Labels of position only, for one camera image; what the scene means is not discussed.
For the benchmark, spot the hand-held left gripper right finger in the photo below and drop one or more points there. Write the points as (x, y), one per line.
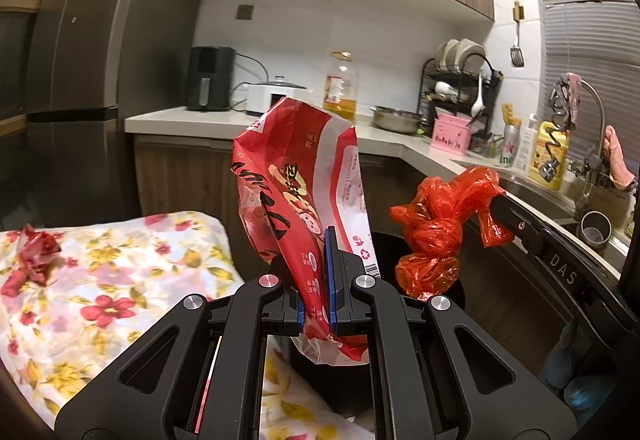
(331, 280)

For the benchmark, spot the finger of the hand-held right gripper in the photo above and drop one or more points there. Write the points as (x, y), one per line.
(515, 217)

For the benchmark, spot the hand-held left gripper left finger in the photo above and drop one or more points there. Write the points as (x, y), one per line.
(175, 370)

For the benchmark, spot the red plastic bag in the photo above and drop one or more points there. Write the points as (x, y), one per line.
(432, 235)

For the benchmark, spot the red printed snack package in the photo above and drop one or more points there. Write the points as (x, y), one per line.
(295, 200)

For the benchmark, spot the black trash bin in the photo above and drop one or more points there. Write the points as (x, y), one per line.
(340, 390)

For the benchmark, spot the steel sink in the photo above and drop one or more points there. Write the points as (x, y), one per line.
(540, 192)

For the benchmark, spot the steel cup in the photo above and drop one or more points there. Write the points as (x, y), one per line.
(595, 232)

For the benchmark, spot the yellow detergent bottle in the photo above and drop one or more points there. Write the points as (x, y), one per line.
(542, 155)

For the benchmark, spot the silver drink can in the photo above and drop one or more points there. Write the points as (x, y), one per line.
(510, 147)

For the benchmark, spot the white plastic bottle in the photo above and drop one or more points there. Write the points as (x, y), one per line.
(525, 145)

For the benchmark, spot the pink utensil box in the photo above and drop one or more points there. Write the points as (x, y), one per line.
(450, 137)

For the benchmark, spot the blue rubbery item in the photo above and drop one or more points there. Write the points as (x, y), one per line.
(585, 385)

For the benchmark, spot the floral blanket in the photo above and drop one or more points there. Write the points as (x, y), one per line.
(150, 260)

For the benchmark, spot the white ladle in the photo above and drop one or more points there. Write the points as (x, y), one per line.
(478, 105)

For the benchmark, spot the pink cloth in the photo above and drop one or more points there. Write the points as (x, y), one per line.
(617, 155)

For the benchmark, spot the curved steel faucet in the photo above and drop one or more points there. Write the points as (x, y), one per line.
(597, 120)

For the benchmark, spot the black dish rack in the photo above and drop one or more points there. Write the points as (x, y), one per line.
(495, 85)

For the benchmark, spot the brown cloth on faucet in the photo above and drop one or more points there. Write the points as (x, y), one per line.
(570, 95)

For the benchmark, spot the white bowl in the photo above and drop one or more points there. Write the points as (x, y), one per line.
(445, 89)

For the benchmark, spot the steel mixing bowl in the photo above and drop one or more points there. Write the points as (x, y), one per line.
(396, 121)

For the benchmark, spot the hanging metal spatula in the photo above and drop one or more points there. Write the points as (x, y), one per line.
(517, 56)

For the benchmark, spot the white plates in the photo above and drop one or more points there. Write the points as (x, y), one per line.
(462, 52)

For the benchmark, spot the kitchen counter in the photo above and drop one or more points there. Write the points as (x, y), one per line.
(190, 170)

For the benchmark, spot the crumpled red printed wrapper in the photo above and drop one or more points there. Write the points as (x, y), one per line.
(40, 252)

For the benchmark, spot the cooking oil bottle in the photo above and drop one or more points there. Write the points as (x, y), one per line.
(341, 95)

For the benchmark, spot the white electric cooker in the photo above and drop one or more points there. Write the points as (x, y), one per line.
(265, 100)

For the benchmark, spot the window blinds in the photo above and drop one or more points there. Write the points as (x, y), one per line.
(575, 35)

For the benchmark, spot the black air fryer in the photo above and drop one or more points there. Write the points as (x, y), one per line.
(210, 80)

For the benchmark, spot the dark grey refrigerator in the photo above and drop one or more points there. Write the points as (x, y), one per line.
(100, 45)

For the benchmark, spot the dark wall socket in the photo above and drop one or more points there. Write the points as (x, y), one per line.
(245, 12)

